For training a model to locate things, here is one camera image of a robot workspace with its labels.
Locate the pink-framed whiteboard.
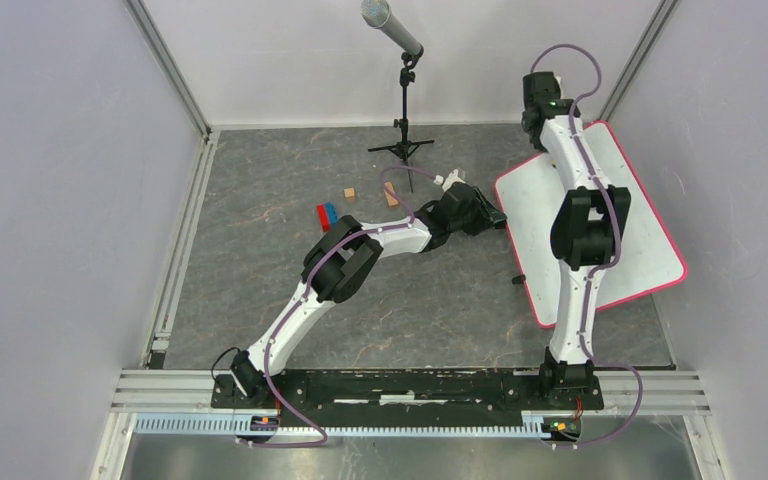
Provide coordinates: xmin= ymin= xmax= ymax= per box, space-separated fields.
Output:
xmin=494 ymin=121 xmax=688 ymax=329

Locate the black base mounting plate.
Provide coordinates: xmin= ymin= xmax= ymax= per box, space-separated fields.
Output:
xmin=211 ymin=368 xmax=605 ymax=428

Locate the red blue toy brick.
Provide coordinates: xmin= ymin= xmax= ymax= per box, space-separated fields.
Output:
xmin=316 ymin=202 xmax=338 ymax=233

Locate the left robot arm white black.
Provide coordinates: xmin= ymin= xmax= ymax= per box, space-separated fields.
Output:
xmin=229 ymin=181 xmax=507 ymax=408

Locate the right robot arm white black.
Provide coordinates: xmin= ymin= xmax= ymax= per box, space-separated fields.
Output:
xmin=522 ymin=71 xmax=631 ymax=408

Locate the silver microphone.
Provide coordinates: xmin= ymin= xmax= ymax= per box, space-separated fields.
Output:
xmin=360 ymin=0 xmax=424 ymax=58

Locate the black microphone tripod stand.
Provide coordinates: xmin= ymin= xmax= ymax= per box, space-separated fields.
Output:
xmin=368 ymin=51 xmax=435 ymax=167

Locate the grey slotted cable duct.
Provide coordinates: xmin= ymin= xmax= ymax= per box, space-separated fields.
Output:
xmin=133 ymin=413 xmax=550 ymax=440

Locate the long wooden block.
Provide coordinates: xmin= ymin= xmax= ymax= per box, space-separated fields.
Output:
xmin=383 ymin=182 xmax=400 ymax=208

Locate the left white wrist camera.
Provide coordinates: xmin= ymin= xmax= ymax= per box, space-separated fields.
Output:
xmin=433 ymin=169 xmax=467 ymax=192

